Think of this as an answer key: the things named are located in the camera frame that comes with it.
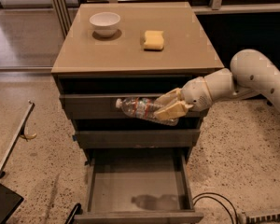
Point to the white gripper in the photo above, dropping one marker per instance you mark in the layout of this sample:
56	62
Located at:
196	93

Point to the clear plastic water bottle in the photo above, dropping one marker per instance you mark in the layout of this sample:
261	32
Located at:
142	108

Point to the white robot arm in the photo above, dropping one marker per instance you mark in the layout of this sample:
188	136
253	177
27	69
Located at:
251	73

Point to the grey middle drawer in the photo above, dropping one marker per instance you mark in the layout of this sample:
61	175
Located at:
137	139

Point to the tan three-drawer cabinet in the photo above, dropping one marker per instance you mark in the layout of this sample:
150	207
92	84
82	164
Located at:
90	64

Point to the grey open bottom drawer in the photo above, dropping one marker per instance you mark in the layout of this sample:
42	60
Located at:
138	186

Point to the grey top drawer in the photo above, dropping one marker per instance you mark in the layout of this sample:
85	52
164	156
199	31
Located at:
95	106

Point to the yellow sponge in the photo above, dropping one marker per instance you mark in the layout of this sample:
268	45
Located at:
154	40

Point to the white ceramic bowl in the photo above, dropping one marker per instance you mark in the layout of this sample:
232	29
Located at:
105	24

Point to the white power strip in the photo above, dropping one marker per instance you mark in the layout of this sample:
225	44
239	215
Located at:
260	216

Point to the grey metal bar with hook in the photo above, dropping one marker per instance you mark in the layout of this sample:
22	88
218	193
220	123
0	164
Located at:
20	133

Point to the black box at lower left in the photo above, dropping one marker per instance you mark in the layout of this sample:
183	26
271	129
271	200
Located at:
9	202

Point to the black handle near drawer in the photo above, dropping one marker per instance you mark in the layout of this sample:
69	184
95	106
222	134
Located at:
75	211

